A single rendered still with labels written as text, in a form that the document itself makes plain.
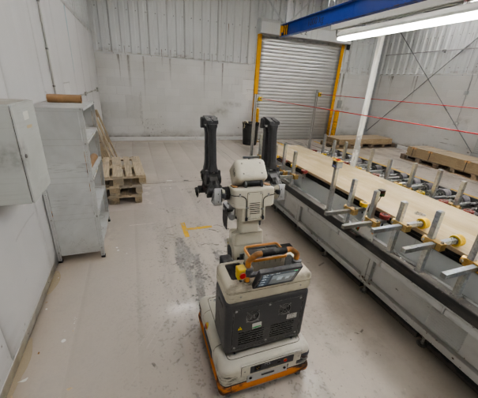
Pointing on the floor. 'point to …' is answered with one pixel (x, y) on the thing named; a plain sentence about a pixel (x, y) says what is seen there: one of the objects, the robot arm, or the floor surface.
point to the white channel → (382, 46)
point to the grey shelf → (73, 177)
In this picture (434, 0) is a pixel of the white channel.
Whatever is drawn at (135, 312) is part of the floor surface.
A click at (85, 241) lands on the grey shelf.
